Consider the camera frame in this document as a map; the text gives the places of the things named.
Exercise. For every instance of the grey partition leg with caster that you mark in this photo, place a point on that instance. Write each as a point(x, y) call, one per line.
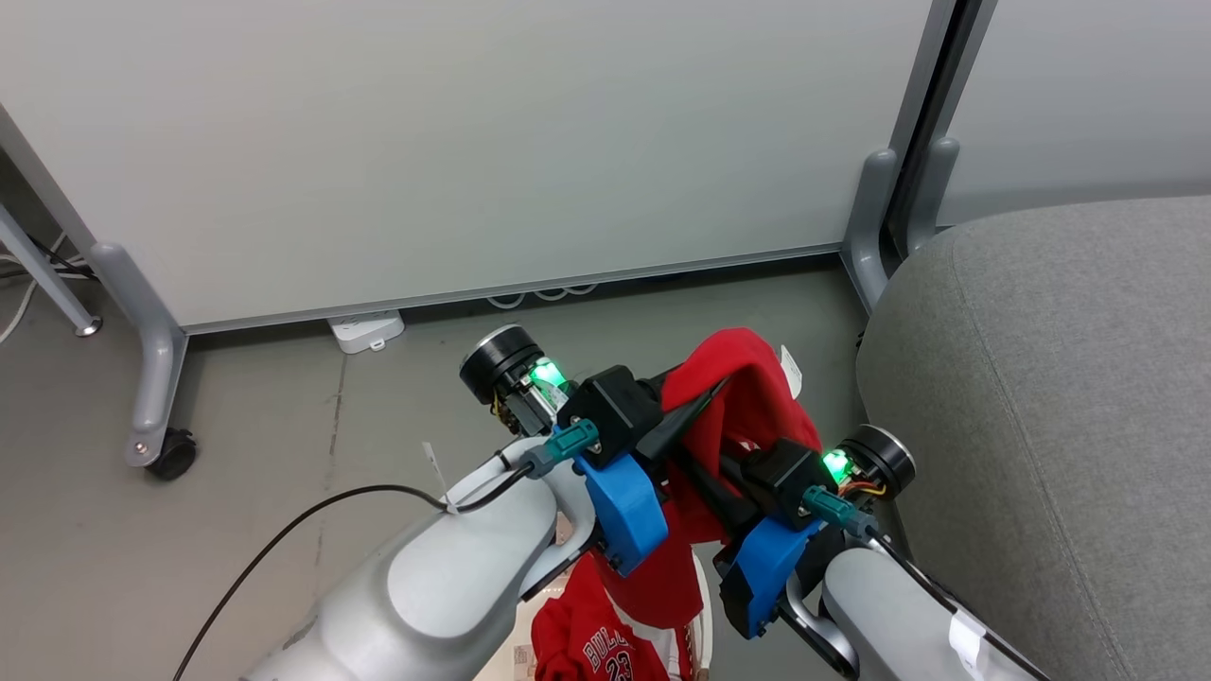
point(156, 369)

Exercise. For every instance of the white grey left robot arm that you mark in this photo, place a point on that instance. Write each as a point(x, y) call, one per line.
point(454, 577)

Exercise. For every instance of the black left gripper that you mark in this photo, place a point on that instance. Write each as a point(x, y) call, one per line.
point(615, 407)

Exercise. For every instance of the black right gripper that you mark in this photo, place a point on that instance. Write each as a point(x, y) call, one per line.
point(781, 478)

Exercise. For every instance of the white power strip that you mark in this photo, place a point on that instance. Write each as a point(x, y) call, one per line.
point(364, 331)

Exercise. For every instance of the red basketball jersey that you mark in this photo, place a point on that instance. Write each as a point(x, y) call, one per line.
point(747, 378)

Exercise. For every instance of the black caster wheel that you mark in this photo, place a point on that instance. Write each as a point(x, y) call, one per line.
point(175, 456)

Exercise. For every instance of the cream laundry basket brown rim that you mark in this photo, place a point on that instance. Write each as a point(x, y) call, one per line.
point(702, 615)

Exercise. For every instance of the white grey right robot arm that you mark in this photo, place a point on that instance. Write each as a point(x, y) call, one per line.
point(885, 615)

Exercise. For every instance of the short grey partition leg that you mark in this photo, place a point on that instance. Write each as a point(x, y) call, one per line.
point(866, 236)
point(932, 189)

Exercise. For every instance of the grey fabric sofa seat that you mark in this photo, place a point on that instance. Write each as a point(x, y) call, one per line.
point(1088, 378)

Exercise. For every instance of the white partition panel grey frame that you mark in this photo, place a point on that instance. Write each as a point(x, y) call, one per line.
point(473, 142)

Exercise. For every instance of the slanted grey table leg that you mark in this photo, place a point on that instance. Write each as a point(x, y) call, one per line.
point(43, 270)

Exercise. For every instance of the narrow white partition panel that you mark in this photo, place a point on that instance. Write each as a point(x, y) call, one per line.
point(1088, 95)

